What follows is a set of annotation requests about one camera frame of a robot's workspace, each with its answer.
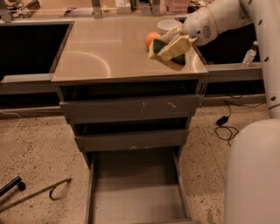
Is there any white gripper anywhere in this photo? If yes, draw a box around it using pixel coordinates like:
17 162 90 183
157 7 218 61

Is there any green yellow sponge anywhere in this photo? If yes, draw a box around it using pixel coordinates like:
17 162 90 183
148 38 186 66

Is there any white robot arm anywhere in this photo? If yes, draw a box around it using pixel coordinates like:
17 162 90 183
157 0 280 224

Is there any top grey drawer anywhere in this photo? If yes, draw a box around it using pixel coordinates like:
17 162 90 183
60 94 199 124

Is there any grey drawer cabinet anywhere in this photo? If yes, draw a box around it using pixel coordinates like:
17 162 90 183
48 16 210 224

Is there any middle grey drawer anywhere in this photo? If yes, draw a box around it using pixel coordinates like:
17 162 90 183
75 129 188 152

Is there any bottom grey open drawer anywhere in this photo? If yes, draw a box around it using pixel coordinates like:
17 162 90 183
85 147 200 224

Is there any white bowl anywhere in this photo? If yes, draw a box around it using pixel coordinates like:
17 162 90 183
157 20 182 35

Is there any orange fruit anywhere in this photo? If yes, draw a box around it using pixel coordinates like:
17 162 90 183
145 32 161 49

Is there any clear plastic water bottle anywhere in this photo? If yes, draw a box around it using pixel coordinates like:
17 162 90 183
242 41 258 67

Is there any metal rod with hook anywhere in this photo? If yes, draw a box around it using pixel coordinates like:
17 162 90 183
0 178 72 214

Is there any black caster leg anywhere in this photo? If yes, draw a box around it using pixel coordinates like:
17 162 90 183
0 176 25 197

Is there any black power adapter cable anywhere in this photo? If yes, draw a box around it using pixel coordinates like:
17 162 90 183
214 93 268 147

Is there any white cable on floor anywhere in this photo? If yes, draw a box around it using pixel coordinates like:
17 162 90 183
0 109 25 137

